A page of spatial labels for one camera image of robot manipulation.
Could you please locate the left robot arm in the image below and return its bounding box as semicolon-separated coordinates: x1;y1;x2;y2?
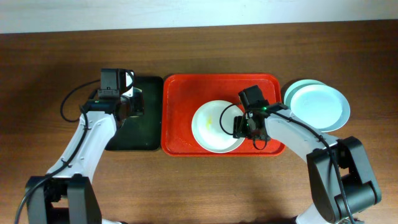
14;68;144;223

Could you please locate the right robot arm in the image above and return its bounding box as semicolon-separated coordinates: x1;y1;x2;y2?
233;85;382;223

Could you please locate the light blue plate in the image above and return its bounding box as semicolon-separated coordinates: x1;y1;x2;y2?
288;84;351;133

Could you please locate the white plate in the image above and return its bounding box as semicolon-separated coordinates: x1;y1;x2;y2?
191;100;244;154

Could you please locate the red plastic tray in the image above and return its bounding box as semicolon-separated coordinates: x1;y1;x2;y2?
161;73;285;157

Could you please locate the black rectangular tray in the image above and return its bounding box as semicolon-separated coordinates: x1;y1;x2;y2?
105;77;164;151

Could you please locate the pale green plate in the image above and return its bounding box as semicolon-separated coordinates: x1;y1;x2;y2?
284;79;324;107

